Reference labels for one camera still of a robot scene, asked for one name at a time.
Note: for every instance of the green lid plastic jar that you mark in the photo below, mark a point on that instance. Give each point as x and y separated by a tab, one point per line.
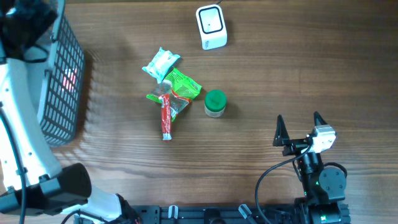
215	103

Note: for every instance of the green snack packet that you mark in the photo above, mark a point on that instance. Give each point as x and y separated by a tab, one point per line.
182	91

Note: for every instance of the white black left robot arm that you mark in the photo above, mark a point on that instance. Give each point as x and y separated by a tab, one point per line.
35	181

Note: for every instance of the teal white wipes packet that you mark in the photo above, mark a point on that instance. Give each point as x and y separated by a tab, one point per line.
160	65

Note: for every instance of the red snack pack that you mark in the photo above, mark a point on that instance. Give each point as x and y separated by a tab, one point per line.
69	79

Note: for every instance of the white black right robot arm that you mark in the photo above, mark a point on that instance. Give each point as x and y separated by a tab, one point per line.
323	184

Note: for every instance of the dark grey plastic basket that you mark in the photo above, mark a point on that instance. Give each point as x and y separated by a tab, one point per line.
55	107

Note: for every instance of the white blue barcode scanner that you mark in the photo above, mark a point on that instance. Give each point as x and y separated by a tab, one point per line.
211	26

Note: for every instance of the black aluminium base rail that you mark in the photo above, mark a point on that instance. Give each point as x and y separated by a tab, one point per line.
283	213

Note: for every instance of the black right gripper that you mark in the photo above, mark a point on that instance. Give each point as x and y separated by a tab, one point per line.
294	145

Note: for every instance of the clear plastic snack wrapper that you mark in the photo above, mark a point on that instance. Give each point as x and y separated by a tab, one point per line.
177	104

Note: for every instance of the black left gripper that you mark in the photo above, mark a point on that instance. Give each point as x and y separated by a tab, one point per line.
39	12

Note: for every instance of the red stick snack packet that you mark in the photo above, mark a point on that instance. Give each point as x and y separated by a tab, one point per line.
166	117

